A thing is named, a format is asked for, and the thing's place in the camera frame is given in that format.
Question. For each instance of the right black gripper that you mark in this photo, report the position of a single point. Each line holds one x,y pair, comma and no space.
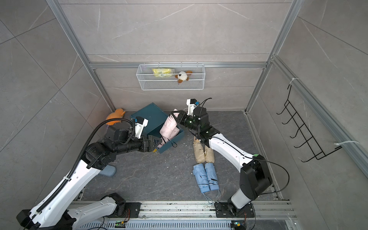
183,117

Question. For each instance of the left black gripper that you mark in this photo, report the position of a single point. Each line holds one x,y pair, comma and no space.
149,148

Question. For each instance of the pink umbrella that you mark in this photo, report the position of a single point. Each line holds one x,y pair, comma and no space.
169,129

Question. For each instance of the teal drawer cabinet yellow base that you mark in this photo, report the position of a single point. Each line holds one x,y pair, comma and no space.
156,119

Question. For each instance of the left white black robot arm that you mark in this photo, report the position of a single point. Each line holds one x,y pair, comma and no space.
110,138

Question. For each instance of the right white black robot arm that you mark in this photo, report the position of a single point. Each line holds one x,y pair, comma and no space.
255,176

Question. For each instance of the beige folded umbrella left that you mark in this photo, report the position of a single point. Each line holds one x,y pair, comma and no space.
198,151

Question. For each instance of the beige folded umbrella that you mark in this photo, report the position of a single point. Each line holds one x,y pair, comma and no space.
209,155
198,151

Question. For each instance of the beige folded umbrella right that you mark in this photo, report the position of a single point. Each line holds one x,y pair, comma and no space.
209,155

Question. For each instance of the blue folded umbrella left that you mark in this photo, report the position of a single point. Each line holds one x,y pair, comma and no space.
201,177

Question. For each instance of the blue folded umbrella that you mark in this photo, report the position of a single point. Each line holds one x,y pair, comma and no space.
201,177
212,176

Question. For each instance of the blue folded umbrella right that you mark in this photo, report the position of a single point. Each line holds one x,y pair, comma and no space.
212,176

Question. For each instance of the brown white plush dog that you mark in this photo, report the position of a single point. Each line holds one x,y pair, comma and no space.
183,76

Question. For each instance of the orange plush toy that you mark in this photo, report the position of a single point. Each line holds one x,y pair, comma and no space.
119,113

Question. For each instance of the yellow packet in basket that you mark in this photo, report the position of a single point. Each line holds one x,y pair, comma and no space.
163,72

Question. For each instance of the blue grey sponge pad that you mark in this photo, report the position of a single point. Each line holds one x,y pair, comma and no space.
108,171

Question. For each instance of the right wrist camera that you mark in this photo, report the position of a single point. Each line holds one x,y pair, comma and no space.
192,104

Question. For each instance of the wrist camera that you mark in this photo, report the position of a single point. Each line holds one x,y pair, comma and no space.
140,124
192,104

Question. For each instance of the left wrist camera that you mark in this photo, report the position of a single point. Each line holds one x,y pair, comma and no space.
140,124

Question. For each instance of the white wire wall basket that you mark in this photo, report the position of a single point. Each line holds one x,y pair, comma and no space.
149,82

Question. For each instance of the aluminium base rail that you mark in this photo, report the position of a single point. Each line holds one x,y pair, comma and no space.
197,215

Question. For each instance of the black wall hook rack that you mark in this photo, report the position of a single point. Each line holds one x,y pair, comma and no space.
303,130

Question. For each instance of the aluminium frame profile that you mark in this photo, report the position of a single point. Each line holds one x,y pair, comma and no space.
354,150

